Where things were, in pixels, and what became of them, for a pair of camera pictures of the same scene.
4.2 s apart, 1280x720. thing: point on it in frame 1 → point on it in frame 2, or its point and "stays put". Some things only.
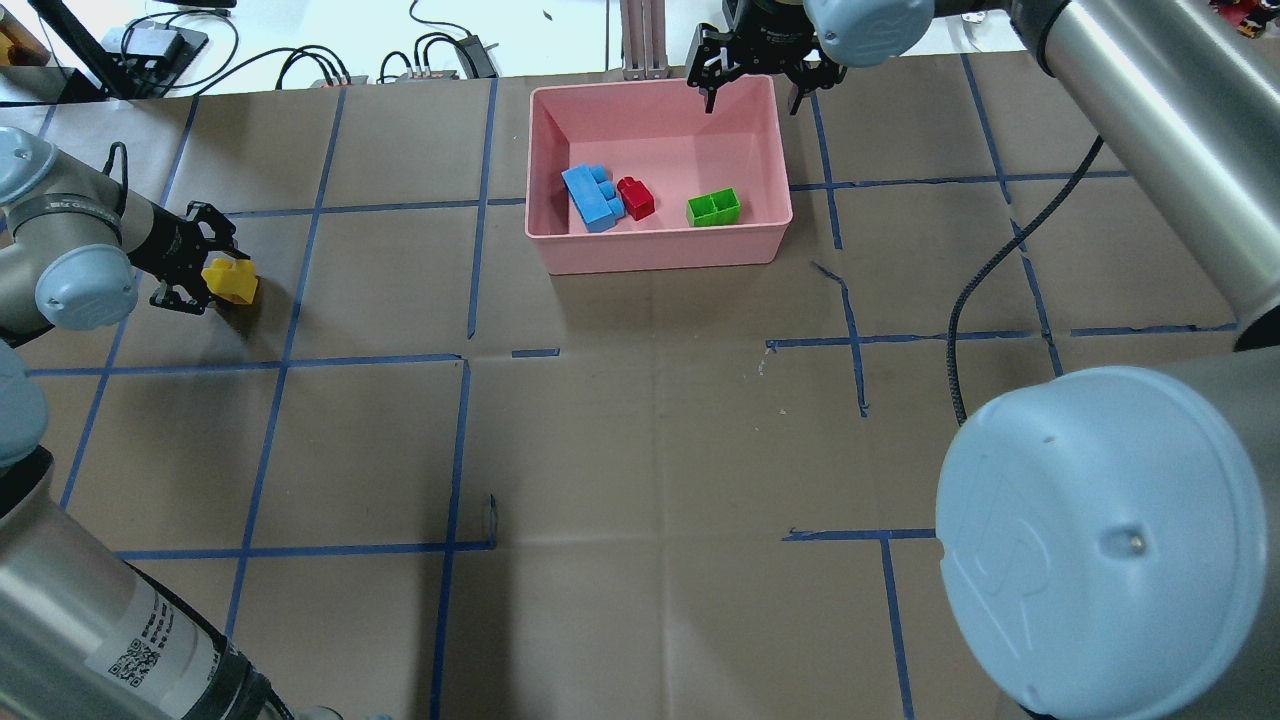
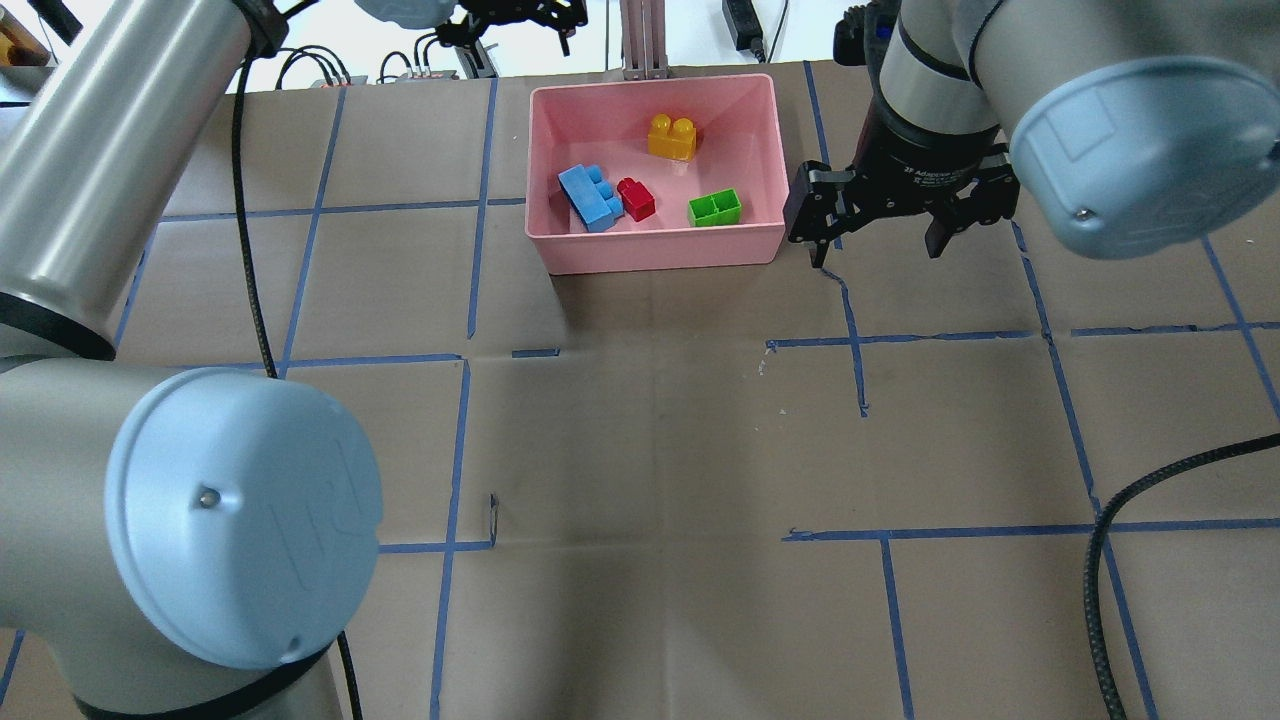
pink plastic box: [657, 128] stays put
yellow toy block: [232, 280] → [673, 139]
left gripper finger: [223, 241] → [563, 34]
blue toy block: [593, 194] stays put
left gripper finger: [173, 300] → [454, 35]
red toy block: [638, 200] stays put
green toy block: [716, 208] stays put
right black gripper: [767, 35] → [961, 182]
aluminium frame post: [644, 40] stays put
